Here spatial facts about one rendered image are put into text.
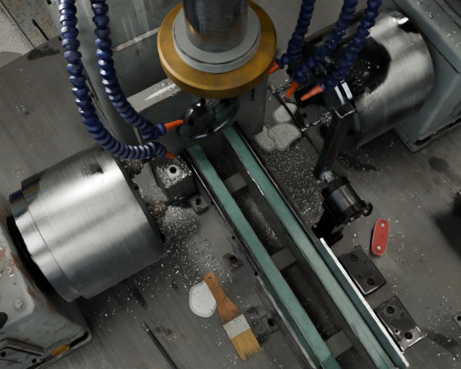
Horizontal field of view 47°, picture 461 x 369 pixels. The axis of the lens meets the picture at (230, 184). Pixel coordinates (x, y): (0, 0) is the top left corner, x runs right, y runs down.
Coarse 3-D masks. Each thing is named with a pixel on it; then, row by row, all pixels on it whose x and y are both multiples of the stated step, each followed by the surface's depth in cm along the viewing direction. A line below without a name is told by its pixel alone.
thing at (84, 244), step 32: (64, 160) 95; (96, 160) 91; (32, 192) 89; (64, 192) 88; (96, 192) 88; (128, 192) 89; (32, 224) 87; (64, 224) 86; (96, 224) 87; (128, 224) 89; (32, 256) 92; (64, 256) 86; (96, 256) 88; (128, 256) 91; (160, 256) 97; (64, 288) 90; (96, 288) 93
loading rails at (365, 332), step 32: (192, 160) 116; (256, 160) 118; (224, 192) 114; (256, 192) 119; (224, 224) 115; (288, 224) 111; (224, 256) 119; (256, 256) 109; (288, 256) 116; (320, 256) 109; (256, 288) 114; (288, 288) 106; (320, 288) 110; (352, 288) 105; (288, 320) 103; (352, 320) 104; (320, 352) 102; (352, 352) 112; (384, 352) 101
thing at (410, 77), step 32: (320, 32) 105; (352, 32) 101; (384, 32) 100; (416, 32) 102; (320, 64) 101; (384, 64) 98; (416, 64) 100; (320, 96) 107; (352, 96) 97; (384, 96) 100; (416, 96) 103; (320, 128) 114; (352, 128) 102; (384, 128) 106
